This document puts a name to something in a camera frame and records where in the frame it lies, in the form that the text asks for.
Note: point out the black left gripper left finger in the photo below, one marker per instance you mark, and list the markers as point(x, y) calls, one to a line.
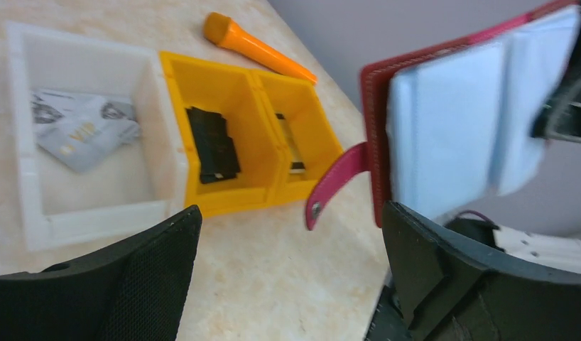
point(134, 289)

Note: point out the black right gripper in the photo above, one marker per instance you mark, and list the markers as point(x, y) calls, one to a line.
point(560, 117)

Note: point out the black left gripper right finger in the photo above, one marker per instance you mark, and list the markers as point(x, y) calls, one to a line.
point(451, 287)

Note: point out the red card holder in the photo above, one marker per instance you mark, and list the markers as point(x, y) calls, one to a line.
point(448, 118)

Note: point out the black cards in yellow bin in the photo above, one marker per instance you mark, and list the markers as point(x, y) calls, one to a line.
point(215, 148)

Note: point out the silver card in white bin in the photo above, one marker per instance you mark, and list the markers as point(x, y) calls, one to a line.
point(81, 129)

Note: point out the clear card in yellow bin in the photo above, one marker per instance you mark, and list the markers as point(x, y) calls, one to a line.
point(297, 165)

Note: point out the white plastic bin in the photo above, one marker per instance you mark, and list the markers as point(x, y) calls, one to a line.
point(138, 185)

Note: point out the yellow plastic double bin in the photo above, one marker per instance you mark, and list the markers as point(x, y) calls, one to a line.
point(249, 100)

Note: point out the orange plastic cylinder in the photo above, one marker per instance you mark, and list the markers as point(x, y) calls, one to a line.
point(225, 33)

